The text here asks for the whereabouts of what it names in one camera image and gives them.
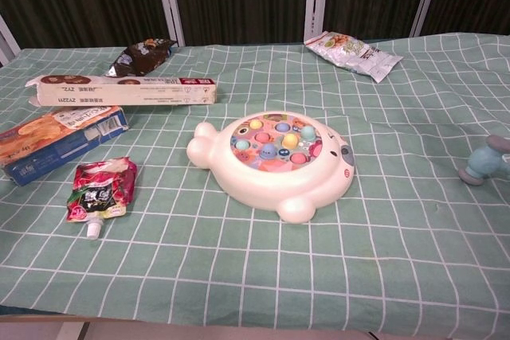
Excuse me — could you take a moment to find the light blue toy hammer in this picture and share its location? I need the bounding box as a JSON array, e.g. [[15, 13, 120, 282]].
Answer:
[[457, 135, 510, 186]]

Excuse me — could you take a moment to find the green checked tablecloth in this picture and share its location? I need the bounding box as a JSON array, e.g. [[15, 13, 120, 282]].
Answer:
[[0, 33, 510, 323]]

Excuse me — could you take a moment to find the white green snack bag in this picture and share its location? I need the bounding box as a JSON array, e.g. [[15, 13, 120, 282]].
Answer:
[[303, 30, 405, 84]]

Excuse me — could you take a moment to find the long white cookie box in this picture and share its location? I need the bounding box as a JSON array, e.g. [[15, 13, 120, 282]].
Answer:
[[25, 74, 218, 108]]

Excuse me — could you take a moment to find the red spouted drink pouch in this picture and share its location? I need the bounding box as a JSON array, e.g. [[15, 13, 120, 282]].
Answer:
[[65, 156, 139, 240]]

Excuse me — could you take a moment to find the white whack-a-mole toy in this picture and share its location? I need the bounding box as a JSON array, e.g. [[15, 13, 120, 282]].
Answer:
[[186, 111, 356, 224]]

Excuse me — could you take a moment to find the dark brown snack bag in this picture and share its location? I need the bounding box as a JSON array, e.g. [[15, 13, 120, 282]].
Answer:
[[104, 37, 179, 78]]

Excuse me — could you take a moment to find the orange blue cracker box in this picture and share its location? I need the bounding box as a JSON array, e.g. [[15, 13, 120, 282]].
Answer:
[[0, 105, 130, 187]]

